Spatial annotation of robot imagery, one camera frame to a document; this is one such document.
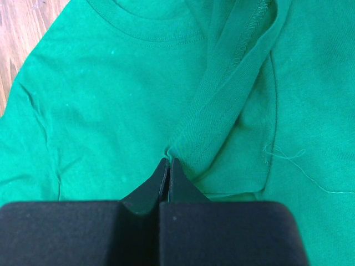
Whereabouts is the green t shirt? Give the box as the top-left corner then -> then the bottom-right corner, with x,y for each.
1,1 -> 354,265

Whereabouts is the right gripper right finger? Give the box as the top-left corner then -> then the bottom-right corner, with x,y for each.
159,159 -> 308,265

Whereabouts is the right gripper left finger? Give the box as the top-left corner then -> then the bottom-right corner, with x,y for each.
1,159 -> 169,265

